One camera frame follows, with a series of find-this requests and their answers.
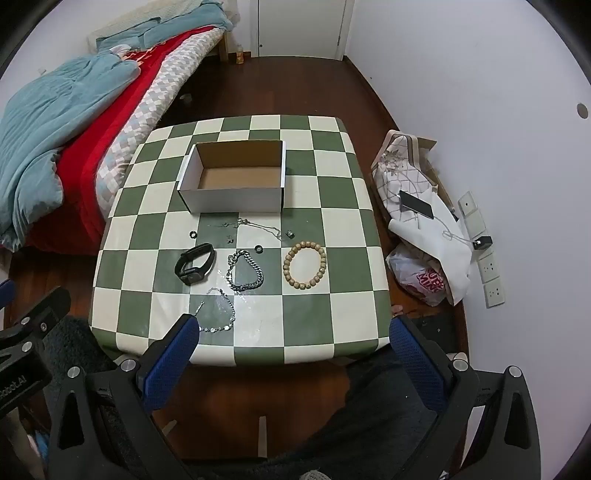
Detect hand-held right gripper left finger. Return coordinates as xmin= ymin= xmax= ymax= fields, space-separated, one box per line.
xmin=46 ymin=314 xmax=201 ymax=480

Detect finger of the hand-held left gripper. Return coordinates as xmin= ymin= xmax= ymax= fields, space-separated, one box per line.
xmin=0 ymin=278 xmax=17 ymax=319
xmin=0 ymin=286 xmax=72 ymax=360

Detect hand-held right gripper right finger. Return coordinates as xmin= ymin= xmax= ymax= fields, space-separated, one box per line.
xmin=389 ymin=316 xmax=542 ymax=480

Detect black smart band watch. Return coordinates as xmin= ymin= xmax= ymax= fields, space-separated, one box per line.
xmin=174 ymin=242 xmax=217 ymax=286

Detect white cardboard box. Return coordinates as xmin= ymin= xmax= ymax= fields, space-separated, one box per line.
xmin=177 ymin=140 xmax=288 ymax=214

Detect black floor mat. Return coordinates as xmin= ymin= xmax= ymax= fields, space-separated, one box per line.
xmin=405 ymin=314 xmax=468 ymax=357

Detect person's dark pants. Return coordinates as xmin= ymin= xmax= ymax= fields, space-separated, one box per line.
xmin=46 ymin=316 xmax=468 ymax=480

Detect white plastic bag red print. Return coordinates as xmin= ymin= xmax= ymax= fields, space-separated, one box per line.
xmin=385 ymin=243 xmax=451 ymax=306

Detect bed with blue blanket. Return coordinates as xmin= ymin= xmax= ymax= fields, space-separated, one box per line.
xmin=0 ymin=0 xmax=234 ymax=252

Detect black smartphone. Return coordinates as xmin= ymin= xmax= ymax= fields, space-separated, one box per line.
xmin=399 ymin=189 xmax=436 ymax=220

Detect green white checkered tablecloth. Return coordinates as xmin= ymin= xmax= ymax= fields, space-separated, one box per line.
xmin=88 ymin=114 xmax=393 ymax=367

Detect red blanket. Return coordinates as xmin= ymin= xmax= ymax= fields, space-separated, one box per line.
xmin=25 ymin=30 xmax=218 ymax=254

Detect patterned white tote bag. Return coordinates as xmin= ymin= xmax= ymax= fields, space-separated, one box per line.
xmin=372 ymin=130 xmax=440 ymax=219

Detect brown cardboard sheet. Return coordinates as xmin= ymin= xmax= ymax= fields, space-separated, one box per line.
xmin=414 ymin=137 xmax=459 ymax=219

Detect grey white checked quilt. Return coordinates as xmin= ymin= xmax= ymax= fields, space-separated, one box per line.
xmin=95 ymin=30 xmax=227 ymax=217

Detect white door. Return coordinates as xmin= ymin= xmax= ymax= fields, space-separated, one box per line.
xmin=252 ymin=0 xmax=354 ymax=61

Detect silver disc link necklace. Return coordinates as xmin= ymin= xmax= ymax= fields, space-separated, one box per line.
xmin=196 ymin=286 xmax=236 ymax=334

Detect chunky silver chain bracelet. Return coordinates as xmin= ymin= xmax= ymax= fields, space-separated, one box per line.
xmin=225 ymin=250 xmax=265 ymax=292

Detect white charging cable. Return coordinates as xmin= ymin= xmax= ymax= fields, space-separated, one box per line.
xmin=392 ymin=193 xmax=477 ymax=246

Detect wooden bead bracelet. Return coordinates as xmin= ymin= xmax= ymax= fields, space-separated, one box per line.
xmin=283 ymin=240 xmax=328 ymax=291

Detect thin silver chain necklace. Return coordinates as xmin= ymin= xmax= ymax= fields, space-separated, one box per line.
xmin=217 ymin=218 xmax=283 ymax=241

